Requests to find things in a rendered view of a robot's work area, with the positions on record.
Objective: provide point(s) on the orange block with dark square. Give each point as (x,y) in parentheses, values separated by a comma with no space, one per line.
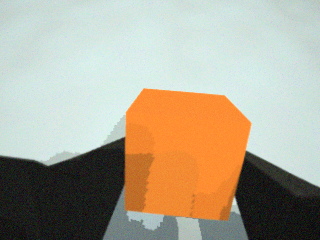
(183,153)

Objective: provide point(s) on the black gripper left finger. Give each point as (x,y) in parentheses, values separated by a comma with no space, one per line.
(71,200)

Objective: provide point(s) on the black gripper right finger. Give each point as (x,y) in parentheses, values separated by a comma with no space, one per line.
(275,204)

